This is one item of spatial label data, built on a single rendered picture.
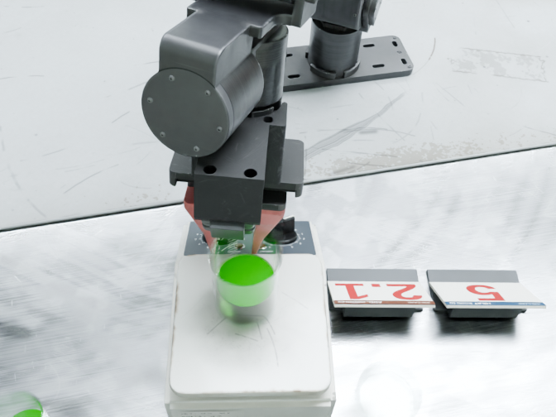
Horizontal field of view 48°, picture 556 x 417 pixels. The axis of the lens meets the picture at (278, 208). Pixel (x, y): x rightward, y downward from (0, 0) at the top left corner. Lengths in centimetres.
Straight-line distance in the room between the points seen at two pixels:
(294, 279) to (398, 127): 31
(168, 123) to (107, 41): 49
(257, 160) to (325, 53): 39
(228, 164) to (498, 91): 51
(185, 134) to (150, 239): 28
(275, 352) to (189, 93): 21
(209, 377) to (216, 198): 15
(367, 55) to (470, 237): 28
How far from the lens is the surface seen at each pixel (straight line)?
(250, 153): 40
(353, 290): 59
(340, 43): 76
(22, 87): 83
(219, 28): 38
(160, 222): 66
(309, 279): 51
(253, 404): 49
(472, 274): 65
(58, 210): 69
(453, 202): 70
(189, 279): 51
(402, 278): 63
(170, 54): 36
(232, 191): 38
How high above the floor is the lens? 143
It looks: 53 degrees down
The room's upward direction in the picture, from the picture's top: 4 degrees clockwise
